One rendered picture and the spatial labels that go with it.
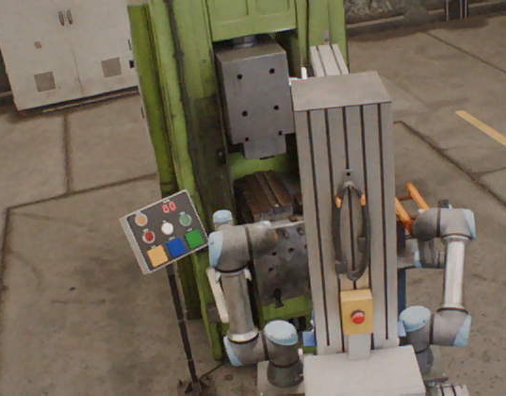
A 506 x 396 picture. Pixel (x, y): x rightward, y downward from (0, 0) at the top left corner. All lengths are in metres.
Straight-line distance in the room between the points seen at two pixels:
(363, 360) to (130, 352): 2.39
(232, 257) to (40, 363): 2.31
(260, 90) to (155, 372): 1.79
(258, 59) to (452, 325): 1.44
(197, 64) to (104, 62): 5.24
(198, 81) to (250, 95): 0.26
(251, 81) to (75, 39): 5.36
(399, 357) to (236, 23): 1.77
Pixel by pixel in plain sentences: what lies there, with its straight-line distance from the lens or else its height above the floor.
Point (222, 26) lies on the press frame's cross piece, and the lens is 3.28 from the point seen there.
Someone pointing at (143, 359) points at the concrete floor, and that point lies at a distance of 4.26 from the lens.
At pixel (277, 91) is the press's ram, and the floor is 1.58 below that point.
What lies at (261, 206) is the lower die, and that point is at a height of 0.99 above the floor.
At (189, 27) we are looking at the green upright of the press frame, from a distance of 3.25.
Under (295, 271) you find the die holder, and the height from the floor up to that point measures 0.64.
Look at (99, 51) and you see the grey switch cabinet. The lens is 8.47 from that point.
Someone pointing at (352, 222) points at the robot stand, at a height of 1.68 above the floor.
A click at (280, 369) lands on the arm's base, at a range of 2.67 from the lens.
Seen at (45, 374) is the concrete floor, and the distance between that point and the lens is 4.39.
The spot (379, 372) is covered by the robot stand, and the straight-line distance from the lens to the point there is 2.13.
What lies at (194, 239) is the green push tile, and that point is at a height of 1.00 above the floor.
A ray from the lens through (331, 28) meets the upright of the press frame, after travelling 3.42.
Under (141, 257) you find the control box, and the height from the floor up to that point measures 1.02.
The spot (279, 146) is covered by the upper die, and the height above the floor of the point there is 1.31.
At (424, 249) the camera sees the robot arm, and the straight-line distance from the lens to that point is 2.97.
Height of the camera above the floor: 2.68
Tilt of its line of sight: 28 degrees down
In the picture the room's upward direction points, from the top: 7 degrees counter-clockwise
